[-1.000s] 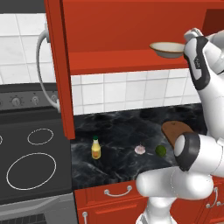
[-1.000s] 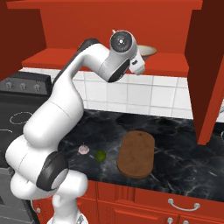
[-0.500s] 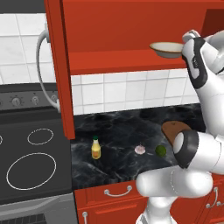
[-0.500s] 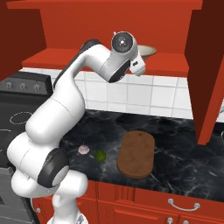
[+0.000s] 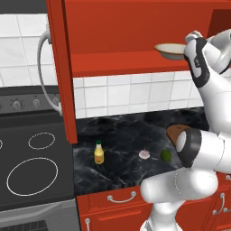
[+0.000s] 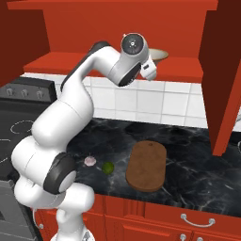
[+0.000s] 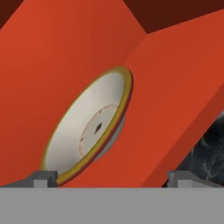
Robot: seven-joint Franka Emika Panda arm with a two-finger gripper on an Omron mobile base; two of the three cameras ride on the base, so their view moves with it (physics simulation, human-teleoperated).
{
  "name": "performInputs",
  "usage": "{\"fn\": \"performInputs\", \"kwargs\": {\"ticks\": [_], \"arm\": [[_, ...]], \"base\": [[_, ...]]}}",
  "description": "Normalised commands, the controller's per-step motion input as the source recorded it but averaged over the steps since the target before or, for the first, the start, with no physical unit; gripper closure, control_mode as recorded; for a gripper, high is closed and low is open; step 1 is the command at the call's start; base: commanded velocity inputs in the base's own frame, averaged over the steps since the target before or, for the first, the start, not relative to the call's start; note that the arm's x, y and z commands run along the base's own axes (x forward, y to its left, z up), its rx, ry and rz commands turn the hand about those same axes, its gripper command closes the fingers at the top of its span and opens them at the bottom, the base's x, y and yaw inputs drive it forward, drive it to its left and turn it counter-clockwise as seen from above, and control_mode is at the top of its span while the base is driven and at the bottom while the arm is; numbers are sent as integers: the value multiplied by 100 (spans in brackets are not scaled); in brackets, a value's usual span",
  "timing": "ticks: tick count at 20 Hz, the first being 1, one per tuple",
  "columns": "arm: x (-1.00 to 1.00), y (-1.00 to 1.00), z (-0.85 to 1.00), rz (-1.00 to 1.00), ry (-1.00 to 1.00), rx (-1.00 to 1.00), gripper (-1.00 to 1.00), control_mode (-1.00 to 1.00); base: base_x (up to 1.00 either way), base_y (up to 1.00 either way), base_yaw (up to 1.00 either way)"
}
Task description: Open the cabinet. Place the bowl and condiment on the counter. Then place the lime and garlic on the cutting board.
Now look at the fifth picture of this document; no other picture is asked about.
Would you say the yellow condiment bottle green cap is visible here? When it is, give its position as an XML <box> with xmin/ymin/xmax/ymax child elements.
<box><xmin>93</xmin><ymin>139</ymin><xmax>106</xmax><ymax>165</ymax></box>

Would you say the green lime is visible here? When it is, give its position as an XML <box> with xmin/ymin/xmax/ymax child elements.
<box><xmin>159</xmin><ymin>149</ymin><xmax>173</xmax><ymax>162</ymax></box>

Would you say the black stove hob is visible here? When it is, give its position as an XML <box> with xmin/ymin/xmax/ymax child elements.
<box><xmin>0</xmin><ymin>85</ymin><xmax>76</xmax><ymax>212</ymax></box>

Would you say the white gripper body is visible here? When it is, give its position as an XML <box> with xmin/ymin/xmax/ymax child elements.
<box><xmin>184</xmin><ymin>30</ymin><xmax>204</xmax><ymax>45</ymax></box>

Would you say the grey curved cabinet door handle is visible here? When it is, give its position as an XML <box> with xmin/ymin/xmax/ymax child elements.
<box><xmin>36</xmin><ymin>29</ymin><xmax>63</xmax><ymax>117</ymax></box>

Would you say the red drawer front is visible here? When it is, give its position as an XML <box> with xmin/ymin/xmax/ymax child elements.
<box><xmin>216</xmin><ymin>171</ymin><xmax>231</xmax><ymax>189</ymax></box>
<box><xmin>76</xmin><ymin>185</ymin><xmax>155</xmax><ymax>216</ymax></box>

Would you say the beige bowl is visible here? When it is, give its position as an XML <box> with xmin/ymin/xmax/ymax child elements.
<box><xmin>153</xmin><ymin>42</ymin><xmax>189</xmax><ymax>61</ymax></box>

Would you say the red wall cabinet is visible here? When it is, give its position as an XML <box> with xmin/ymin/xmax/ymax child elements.
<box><xmin>64</xmin><ymin>0</ymin><xmax>231</xmax><ymax>79</ymax></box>

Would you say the grey oven front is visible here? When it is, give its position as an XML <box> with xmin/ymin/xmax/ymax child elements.
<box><xmin>0</xmin><ymin>199</ymin><xmax>81</xmax><ymax>231</ymax></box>

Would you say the dark grey range hood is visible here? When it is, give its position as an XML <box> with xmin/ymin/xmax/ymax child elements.
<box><xmin>0</xmin><ymin>0</ymin><xmax>48</xmax><ymax>15</ymax></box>

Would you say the pale pink garlic bulb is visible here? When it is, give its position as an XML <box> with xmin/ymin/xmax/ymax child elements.
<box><xmin>137</xmin><ymin>148</ymin><xmax>151</xmax><ymax>160</ymax></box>

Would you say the red base cabinet door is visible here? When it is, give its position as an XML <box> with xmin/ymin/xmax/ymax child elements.
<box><xmin>79</xmin><ymin>208</ymin><xmax>155</xmax><ymax>231</ymax></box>
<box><xmin>174</xmin><ymin>183</ymin><xmax>227</xmax><ymax>231</ymax></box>

